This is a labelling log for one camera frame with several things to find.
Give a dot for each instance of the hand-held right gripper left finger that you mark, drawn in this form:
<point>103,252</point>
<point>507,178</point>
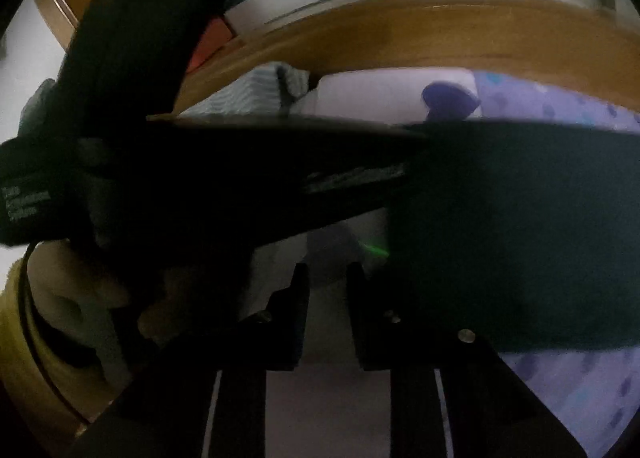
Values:
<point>300,318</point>

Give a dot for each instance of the person's left hand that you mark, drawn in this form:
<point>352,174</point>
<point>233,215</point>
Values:
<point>60,278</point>

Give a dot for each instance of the wooden bed frame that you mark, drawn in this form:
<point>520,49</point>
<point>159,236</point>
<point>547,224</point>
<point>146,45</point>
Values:
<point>400,33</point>

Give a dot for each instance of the purple polka dot bed sheet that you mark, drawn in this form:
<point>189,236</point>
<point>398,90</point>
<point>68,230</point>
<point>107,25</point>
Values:
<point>575,388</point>

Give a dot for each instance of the dark green fleece garment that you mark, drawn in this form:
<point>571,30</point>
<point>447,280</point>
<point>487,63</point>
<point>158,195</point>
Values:
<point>525,238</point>

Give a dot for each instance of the red box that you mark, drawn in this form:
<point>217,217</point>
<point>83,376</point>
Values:
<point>210,43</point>

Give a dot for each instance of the striped grey cloth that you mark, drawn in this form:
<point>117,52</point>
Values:
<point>240,93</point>

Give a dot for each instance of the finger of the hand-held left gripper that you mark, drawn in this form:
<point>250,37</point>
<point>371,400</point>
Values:
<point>340,198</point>
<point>280,143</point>

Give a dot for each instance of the person's left forearm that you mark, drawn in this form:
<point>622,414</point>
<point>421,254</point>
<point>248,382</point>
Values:
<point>30,378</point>

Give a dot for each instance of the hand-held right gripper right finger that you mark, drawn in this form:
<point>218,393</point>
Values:
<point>356,318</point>

